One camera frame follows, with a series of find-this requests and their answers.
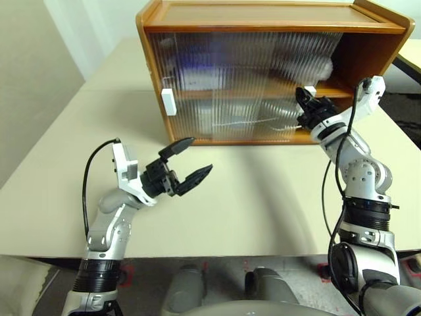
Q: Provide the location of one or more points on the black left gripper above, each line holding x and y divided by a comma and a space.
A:
159, 179

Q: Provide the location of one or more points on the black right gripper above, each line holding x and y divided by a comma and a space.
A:
319, 112

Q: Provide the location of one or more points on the silver metal bowl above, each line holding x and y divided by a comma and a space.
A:
279, 110

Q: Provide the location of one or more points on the white plush toy striped scarf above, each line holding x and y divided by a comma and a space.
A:
329, 67

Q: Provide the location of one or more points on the ribbed glass door with streak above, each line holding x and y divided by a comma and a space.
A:
296, 42

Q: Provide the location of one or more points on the purple soft tissue pack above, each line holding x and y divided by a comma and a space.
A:
200, 77

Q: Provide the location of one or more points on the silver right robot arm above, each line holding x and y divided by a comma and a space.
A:
361, 177

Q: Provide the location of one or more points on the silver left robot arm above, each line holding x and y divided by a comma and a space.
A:
108, 224

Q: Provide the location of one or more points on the wooden tabletop cabinet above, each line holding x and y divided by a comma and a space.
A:
263, 14

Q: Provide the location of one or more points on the grey rounded leg cover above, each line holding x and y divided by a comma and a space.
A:
184, 289
271, 286

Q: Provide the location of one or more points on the light grey robot torso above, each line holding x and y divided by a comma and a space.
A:
246, 309

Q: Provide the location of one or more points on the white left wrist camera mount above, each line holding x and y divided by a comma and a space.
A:
123, 161

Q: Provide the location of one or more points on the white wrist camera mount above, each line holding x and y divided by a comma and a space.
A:
373, 95
123, 161

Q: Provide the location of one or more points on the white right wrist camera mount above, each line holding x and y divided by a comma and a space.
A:
373, 95

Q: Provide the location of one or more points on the beige table black frame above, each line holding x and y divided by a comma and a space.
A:
412, 62

